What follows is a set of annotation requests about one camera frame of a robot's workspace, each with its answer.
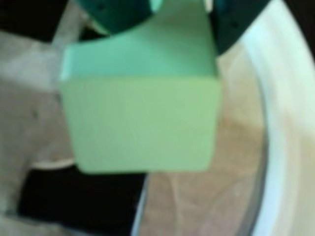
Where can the mint green U-shaped block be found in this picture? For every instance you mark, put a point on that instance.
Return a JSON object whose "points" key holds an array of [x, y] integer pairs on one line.
{"points": [[137, 118]]}

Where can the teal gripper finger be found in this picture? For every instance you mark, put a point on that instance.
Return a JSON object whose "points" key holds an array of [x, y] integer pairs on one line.
{"points": [[231, 22], [115, 14]]}

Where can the cardboard lid with shaped holes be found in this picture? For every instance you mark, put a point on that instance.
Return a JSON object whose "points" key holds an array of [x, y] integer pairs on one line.
{"points": [[197, 196]]}

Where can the white round container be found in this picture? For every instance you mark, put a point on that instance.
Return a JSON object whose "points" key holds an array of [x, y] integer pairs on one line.
{"points": [[290, 123]]}

